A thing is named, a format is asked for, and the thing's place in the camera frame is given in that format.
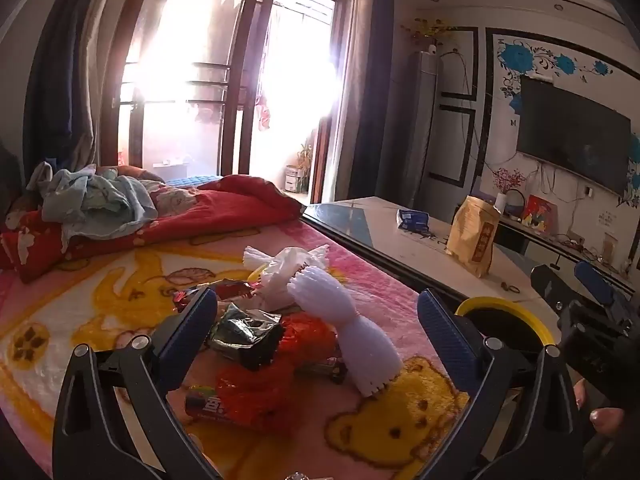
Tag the maroon candy bar wrapper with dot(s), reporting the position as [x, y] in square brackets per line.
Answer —
[205, 405]

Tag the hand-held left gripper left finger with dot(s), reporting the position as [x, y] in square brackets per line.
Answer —
[187, 325]

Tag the silver foil snack bag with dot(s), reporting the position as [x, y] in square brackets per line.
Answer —
[245, 330]

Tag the brown sliding door frame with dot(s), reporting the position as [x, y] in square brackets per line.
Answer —
[240, 110]

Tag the red snack wrapper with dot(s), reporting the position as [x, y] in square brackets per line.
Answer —
[230, 290]

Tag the standing air conditioner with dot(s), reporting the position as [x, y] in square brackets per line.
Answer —
[410, 125]

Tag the red plastic snack bag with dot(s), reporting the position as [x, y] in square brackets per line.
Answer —
[250, 390]

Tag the red picture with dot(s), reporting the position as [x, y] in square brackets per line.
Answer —
[540, 212]

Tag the dark blue curtain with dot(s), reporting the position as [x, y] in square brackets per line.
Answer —
[372, 85]
[55, 70]

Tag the grey curtain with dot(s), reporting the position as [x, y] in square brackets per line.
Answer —
[100, 60]
[345, 110]

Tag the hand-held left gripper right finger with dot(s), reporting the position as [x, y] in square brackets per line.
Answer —
[445, 330]

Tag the blue flower wall decal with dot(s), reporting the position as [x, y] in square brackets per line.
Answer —
[520, 57]

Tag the round desk ornament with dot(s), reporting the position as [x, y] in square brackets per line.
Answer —
[517, 205]

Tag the coffee table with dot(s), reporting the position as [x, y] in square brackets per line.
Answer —
[380, 230]

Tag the yellow rimmed trash bin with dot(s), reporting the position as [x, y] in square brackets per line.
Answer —
[505, 302]

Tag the white plastic bag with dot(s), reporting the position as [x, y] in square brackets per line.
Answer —
[285, 280]

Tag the wall television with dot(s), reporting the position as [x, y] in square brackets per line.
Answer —
[570, 130]

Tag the blue quilted cushion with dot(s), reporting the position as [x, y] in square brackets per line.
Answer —
[192, 181]

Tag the brown chocolate bar wrapper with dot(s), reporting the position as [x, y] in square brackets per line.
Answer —
[325, 371]

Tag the red quilt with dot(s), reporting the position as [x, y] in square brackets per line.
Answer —
[225, 210]

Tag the hanging laundry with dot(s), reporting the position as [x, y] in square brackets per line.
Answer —
[262, 110]

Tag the paint bucket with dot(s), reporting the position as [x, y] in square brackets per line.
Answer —
[292, 179]

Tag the pink cartoon printed blanket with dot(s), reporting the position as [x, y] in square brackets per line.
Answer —
[100, 280]

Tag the brown paper bag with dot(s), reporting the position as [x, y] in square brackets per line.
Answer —
[472, 240]

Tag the person's right hand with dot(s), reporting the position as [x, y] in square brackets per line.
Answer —
[607, 421]

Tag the blue packet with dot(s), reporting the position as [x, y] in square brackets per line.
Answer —
[412, 220]

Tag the white vase with red flowers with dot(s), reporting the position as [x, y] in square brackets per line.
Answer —
[501, 202]

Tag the clear snack packet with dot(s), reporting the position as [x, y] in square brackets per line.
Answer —
[609, 247]

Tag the light blue clothes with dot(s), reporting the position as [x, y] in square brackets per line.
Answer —
[110, 205]

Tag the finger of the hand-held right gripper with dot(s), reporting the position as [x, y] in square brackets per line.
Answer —
[595, 282]
[547, 287]

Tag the yellow artificial flowers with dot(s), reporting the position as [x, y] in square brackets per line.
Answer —
[427, 32]

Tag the television cabinet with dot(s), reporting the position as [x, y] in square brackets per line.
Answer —
[550, 250]

